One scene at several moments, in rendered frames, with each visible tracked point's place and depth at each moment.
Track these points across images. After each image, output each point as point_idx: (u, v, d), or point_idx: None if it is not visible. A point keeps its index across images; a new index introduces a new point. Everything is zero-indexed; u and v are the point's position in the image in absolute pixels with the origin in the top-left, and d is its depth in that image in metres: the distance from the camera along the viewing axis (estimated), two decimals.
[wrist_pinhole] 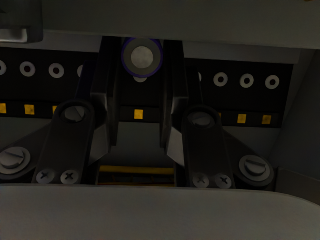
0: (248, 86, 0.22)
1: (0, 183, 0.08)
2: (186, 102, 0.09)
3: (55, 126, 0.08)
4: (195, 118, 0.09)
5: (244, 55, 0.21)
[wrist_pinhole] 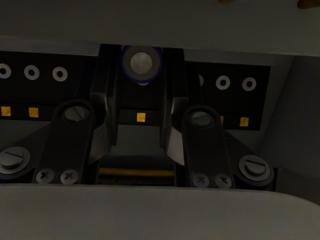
0: (225, 88, 0.22)
1: (0, 183, 0.08)
2: (186, 102, 0.09)
3: (55, 126, 0.08)
4: (195, 118, 0.09)
5: (218, 57, 0.21)
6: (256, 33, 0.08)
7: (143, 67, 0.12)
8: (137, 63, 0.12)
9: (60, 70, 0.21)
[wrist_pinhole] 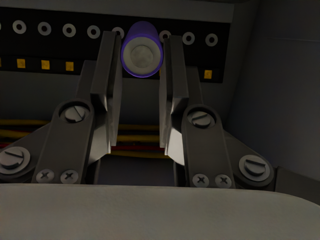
0: (190, 43, 0.25)
1: (0, 183, 0.08)
2: (186, 102, 0.09)
3: (55, 126, 0.08)
4: (195, 118, 0.09)
5: (183, 14, 0.24)
6: None
7: None
8: None
9: (45, 25, 0.24)
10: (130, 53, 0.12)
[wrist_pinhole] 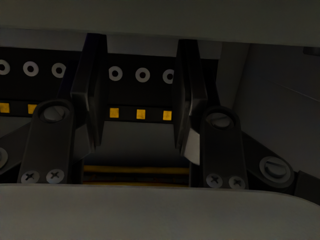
0: (172, 82, 0.22)
1: None
2: (205, 103, 0.09)
3: (35, 127, 0.08)
4: (214, 119, 0.09)
5: (163, 50, 0.21)
6: (96, 12, 0.07)
7: None
8: None
9: (2, 64, 0.21)
10: None
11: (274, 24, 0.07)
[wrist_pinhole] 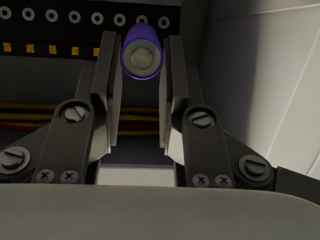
0: None
1: (0, 183, 0.08)
2: (186, 102, 0.09)
3: (55, 126, 0.08)
4: (195, 118, 0.09)
5: None
6: None
7: None
8: None
9: (5, 9, 0.26)
10: None
11: None
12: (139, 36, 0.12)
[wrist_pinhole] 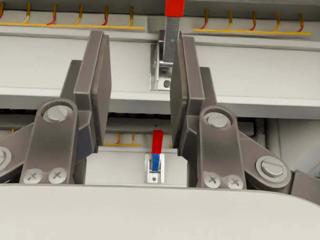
0: None
1: None
2: (202, 103, 0.09)
3: (38, 127, 0.08)
4: (211, 119, 0.09)
5: None
6: None
7: None
8: None
9: None
10: None
11: None
12: None
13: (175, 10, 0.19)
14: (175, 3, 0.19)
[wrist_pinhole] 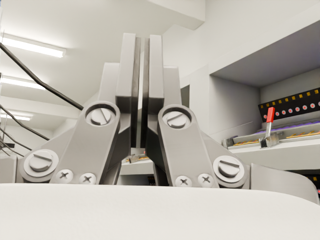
0: None
1: (27, 185, 0.08)
2: (162, 102, 0.09)
3: (80, 127, 0.08)
4: (170, 119, 0.09)
5: None
6: None
7: None
8: None
9: None
10: None
11: None
12: None
13: None
14: None
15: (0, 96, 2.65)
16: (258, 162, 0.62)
